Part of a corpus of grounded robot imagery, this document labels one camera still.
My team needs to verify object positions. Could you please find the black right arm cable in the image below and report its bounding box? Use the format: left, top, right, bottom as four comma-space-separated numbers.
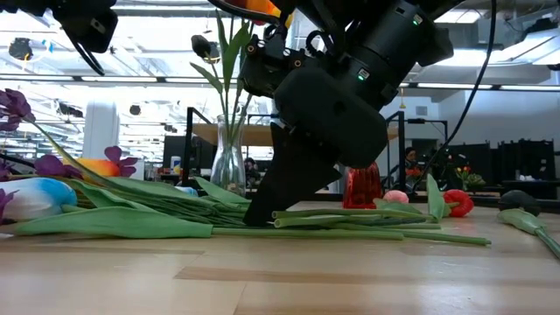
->
413, 0, 498, 187

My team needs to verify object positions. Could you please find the wooden shelf with black legs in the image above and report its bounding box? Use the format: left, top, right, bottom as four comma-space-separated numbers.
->
181, 107, 408, 209

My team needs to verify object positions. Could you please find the person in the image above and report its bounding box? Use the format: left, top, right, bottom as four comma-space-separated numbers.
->
243, 157, 262, 187
402, 146, 421, 179

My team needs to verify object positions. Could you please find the small green plant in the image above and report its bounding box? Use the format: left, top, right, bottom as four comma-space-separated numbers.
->
464, 173, 487, 193

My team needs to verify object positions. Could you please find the red glass vase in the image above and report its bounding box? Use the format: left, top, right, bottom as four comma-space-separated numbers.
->
342, 161, 385, 210

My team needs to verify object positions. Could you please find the white and blue tulip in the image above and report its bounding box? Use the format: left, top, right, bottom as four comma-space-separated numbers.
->
0, 177, 404, 241
173, 176, 253, 207

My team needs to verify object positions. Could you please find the long ceiling light bar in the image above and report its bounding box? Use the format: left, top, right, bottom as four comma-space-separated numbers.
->
0, 73, 560, 93

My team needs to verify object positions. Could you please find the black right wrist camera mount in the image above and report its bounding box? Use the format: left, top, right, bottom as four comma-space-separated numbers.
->
238, 24, 307, 98

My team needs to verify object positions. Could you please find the clear glass vase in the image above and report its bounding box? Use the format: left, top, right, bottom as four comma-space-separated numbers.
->
210, 114, 248, 197

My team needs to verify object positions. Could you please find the pink tulip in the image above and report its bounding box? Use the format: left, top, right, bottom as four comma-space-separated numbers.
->
271, 189, 438, 222

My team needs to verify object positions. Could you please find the white column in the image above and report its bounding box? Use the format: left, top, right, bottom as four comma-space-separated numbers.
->
82, 94, 122, 161

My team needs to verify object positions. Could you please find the black tulip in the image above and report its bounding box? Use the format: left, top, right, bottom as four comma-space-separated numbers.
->
190, 33, 233, 185
497, 190, 560, 260

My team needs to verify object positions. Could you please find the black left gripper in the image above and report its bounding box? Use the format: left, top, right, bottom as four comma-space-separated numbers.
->
52, 0, 119, 54

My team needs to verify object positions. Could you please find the red tulip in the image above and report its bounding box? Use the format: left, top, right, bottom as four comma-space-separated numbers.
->
273, 173, 476, 231

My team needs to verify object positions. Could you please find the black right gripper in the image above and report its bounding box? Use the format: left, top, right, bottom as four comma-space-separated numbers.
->
242, 65, 389, 228

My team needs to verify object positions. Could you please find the black left wrist camera cable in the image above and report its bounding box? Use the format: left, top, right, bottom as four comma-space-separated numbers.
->
71, 38, 107, 77

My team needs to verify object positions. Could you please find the purple flower bunch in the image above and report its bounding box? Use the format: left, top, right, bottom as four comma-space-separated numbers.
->
0, 88, 250, 227

